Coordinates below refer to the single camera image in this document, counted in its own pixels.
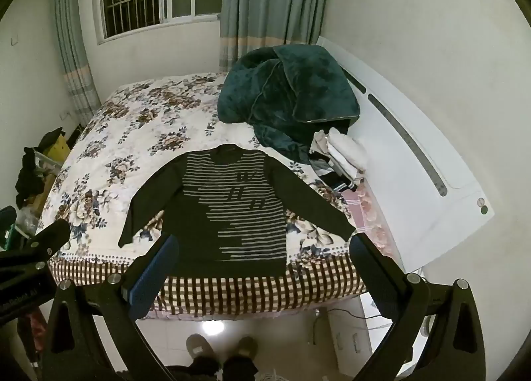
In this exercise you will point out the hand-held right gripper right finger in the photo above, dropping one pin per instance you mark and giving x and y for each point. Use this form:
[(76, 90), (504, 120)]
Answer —
[(373, 271)]

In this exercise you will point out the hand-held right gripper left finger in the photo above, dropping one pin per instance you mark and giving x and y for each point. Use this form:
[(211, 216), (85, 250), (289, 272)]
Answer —
[(154, 272)]

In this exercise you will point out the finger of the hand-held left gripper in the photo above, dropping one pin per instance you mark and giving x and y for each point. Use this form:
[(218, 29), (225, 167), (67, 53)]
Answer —
[(45, 242)]

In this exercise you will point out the black striped sweater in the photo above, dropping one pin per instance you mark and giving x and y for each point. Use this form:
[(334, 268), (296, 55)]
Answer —
[(249, 221)]

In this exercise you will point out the white folded clothes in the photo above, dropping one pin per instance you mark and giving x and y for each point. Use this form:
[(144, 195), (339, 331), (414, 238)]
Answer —
[(348, 153)]

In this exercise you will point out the red cloth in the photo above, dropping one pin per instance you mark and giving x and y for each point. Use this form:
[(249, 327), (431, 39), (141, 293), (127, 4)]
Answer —
[(35, 331)]

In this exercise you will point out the pink floral pillow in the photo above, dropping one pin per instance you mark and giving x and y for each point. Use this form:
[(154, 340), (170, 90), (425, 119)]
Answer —
[(371, 215)]

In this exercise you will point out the black hanging cloth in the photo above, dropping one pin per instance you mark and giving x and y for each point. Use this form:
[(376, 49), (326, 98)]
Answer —
[(29, 176)]

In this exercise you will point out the yellow box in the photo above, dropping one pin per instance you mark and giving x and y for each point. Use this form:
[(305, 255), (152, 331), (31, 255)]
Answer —
[(58, 151)]

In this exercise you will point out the black white striped cloth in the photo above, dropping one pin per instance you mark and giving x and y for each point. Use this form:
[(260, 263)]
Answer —
[(334, 181)]

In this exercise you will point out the person's right shoe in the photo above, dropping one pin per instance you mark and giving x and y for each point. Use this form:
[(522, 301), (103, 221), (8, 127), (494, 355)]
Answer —
[(245, 348)]

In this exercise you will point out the person's dark trouser legs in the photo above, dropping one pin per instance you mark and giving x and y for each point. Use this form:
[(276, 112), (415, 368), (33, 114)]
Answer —
[(224, 370)]

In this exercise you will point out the white headboard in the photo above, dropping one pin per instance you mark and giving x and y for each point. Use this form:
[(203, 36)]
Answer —
[(415, 157)]

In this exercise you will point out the beige folded cloth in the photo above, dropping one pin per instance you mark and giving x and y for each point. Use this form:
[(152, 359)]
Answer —
[(320, 144)]

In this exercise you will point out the floral quilted bed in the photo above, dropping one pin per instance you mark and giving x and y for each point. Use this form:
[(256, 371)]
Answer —
[(145, 115)]

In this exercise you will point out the grey blue curtain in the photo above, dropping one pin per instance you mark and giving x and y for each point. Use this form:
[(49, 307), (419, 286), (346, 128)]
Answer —
[(257, 4), (72, 53)]

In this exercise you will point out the dark green plush blanket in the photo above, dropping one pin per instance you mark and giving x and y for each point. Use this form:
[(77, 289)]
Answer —
[(290, 86)]

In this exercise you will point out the wall socket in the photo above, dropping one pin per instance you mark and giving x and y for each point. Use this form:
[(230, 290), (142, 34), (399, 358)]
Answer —
[(64, 115)]

